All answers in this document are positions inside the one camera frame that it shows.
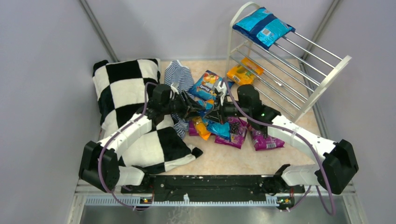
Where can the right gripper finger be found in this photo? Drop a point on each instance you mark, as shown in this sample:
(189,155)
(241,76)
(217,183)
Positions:
(217,106)
(214,118)

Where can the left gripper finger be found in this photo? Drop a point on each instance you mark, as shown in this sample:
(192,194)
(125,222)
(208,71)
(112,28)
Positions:
(189,115)
(190,104)

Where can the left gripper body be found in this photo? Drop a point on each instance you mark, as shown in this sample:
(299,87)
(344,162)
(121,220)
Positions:
(184,104)

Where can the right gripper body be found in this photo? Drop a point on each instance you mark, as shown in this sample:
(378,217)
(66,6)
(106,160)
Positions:
(222,108)

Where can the blue Slendy candy bag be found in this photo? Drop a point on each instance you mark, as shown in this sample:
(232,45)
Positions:
(206,87)

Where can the blue candy bag front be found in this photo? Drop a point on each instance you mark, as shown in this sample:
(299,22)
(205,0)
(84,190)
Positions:
(263,27)

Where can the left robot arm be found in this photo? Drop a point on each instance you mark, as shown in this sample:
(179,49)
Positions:
(99,165)

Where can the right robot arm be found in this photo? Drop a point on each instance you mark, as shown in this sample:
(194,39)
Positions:
(335,162)

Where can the purple candy bag under orange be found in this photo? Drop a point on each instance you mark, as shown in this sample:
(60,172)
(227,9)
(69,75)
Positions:
(192,130)

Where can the orange 100 candy bag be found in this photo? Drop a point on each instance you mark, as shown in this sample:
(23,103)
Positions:
(201,124)

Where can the purple grape candy bag left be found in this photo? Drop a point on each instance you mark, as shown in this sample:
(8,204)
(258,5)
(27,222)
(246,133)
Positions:
(238,131)

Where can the purple grape candy bag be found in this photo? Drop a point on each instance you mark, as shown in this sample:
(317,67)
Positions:
(238,131)
(264,142)

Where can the orange candy bag under rack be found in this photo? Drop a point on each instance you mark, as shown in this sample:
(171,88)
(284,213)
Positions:
(245,72)

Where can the purple grape candy bag right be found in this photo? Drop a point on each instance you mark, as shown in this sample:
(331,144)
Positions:
(264,142)

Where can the blue white striped cloth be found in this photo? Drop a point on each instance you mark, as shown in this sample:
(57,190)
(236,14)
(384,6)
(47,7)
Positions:
(177,73)

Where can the black white checkered pillow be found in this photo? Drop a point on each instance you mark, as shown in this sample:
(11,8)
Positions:
(120,89)

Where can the white metal shoe rack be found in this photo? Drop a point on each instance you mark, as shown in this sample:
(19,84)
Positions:
(292,75)

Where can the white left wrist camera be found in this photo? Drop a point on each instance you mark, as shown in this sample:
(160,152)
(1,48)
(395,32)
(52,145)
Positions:
(174,88)

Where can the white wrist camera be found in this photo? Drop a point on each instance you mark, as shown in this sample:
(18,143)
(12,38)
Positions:
(221,88)
(174,88)

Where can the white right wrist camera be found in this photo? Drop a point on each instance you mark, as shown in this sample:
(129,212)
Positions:
(221,88)

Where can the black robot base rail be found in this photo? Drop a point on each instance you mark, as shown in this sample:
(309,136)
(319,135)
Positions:
(212,188)

